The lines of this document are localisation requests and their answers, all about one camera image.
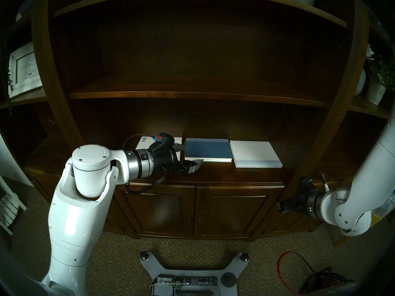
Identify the large white book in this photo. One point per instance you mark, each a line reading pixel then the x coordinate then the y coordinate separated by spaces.
pixel 256 153

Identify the black base knob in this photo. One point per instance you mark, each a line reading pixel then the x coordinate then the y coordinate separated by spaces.
pixel 144 255
pixel 244 257

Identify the light wooden side table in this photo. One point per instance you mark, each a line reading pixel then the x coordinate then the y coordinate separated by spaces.
pixel 342 238

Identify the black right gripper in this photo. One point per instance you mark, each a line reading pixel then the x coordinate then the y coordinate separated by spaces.
pixel 297 201

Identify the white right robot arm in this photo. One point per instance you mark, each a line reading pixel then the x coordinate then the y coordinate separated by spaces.
pixel 364 190

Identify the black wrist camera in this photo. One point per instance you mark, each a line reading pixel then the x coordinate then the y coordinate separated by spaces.
pixel 162 141
pixel 305 182

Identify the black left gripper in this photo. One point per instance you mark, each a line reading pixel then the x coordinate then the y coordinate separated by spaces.
pixel 166 162

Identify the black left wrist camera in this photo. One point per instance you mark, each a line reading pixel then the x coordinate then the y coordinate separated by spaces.
pixel 162 141

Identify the blue cover book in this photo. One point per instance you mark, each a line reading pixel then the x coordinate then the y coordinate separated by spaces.
pixel 208 149

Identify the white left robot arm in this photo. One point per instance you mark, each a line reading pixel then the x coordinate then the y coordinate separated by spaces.
pixel 77 212

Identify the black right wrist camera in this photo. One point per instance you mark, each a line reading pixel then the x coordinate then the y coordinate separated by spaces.
pixel 305 182

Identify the black round base disc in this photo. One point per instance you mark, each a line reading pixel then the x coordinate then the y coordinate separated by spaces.
pixel 228 280

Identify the translucent ribbed plastic jar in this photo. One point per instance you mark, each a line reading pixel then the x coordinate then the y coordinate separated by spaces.
pixel 385 207

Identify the dark hanging bead plant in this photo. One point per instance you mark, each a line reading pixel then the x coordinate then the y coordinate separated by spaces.
pixel 10 82

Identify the white slatted chair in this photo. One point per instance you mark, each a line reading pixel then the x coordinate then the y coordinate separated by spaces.
pixel 7 206

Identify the white vase with white flower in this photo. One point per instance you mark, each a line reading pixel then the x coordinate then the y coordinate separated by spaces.
pixel 359 82

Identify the dark wooden bookshelf cabinet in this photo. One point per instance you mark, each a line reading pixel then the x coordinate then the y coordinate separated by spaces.
pixel 185 95

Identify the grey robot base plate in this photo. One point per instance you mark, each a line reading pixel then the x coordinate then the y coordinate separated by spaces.
pixel 191 269

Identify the white book with barcode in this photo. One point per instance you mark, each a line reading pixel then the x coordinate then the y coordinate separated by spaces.
pixel 143 142

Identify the white framed certificate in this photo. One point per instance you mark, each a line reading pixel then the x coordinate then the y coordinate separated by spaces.
pixel 26 68

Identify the green plant in white pot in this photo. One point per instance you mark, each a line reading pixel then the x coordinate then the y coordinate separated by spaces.
pixel 375 92

